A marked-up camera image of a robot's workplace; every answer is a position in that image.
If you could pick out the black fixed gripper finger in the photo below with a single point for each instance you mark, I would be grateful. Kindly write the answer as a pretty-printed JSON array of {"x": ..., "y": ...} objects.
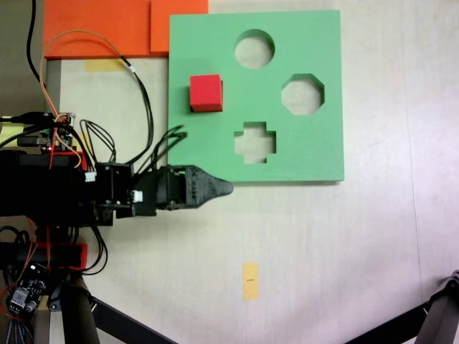
[{"x": 213, "y": 188}]

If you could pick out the red square block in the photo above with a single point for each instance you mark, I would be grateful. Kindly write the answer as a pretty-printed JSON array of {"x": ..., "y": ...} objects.
[{"x": 204, "y": 91}]

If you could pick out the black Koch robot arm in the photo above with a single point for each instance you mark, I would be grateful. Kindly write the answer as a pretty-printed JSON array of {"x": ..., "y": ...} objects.
[{"x": 71, "y": 193}]

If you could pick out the orange square block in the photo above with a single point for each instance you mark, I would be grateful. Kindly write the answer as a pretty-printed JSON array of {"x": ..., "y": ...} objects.
[{"x": 177, "y": 28}]

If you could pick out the green shape sorter board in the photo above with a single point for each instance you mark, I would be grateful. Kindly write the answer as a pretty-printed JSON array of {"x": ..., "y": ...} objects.
[{"x": 215, "y": 150}]

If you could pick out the yellow tape marker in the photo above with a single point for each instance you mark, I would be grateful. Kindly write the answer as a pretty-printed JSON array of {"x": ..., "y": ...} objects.
[
  {"x": 104, "y": 65},
  {"x": 250, "y": 281}
]

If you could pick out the black tripod brace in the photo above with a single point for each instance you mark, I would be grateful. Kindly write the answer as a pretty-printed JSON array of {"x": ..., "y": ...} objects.
[
  {"x": 387, "y": 324},
  {"x": 132, "y": 324}
]

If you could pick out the black tripod leg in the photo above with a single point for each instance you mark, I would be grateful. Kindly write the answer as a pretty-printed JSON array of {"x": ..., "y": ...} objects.
[{"x": 77, "y": 315}]

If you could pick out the orange flat plate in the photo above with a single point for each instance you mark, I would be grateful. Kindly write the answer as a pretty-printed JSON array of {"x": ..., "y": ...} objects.
[{"x": 97, "y": 28}]

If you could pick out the small black circuit board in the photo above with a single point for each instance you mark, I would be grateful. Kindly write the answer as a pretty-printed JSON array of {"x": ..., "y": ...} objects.
[{"x": 28, "y": 290}]

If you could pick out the grey tripod leg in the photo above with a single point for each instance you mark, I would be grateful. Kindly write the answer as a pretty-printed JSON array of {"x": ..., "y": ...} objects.
[{"x": 443, "y": 308}]

